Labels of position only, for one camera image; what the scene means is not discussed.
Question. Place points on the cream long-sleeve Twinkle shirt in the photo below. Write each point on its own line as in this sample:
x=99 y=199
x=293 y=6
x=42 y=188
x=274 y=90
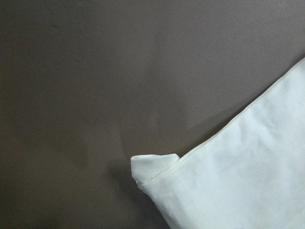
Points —
x=250 y=175

